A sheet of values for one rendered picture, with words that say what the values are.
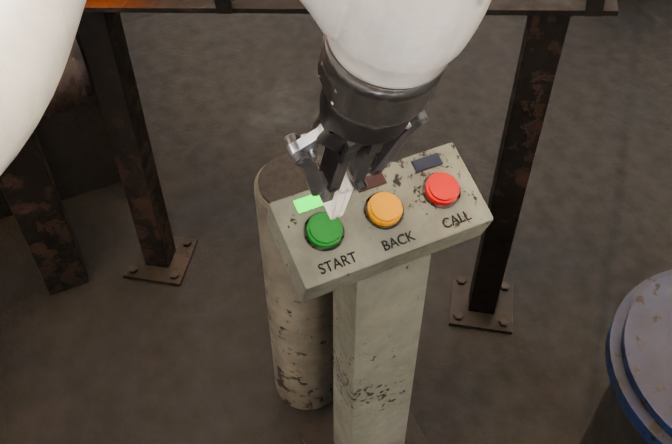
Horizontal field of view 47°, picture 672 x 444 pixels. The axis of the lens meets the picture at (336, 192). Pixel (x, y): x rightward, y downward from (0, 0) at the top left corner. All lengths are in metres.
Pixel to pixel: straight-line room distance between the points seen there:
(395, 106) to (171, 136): 1.39
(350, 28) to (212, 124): 1.45
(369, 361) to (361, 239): 0.24
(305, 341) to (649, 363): 0.50
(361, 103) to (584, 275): 1.16
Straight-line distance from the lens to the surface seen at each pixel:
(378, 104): 0.54
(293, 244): 0.84
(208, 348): 1.49
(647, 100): 2.11
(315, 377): 1.31
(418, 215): 0.88
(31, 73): 0.25
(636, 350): 1.03
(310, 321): 1.17
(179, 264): 1.61
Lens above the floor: 1.25
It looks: 46 degrees down
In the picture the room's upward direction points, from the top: straight up
